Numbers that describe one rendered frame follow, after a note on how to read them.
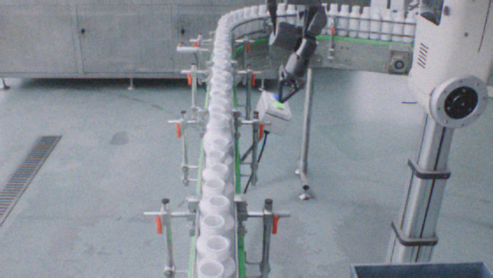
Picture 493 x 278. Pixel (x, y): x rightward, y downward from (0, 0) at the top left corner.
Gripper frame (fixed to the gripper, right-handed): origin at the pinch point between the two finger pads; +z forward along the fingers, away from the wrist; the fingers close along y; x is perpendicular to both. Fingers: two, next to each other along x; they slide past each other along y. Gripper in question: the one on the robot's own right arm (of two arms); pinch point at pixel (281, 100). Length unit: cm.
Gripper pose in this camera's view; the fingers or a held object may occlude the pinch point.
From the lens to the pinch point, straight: 139.4
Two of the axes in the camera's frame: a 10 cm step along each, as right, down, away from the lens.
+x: 9.3, 3.1, 1.9
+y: 0.4, 4.4, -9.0
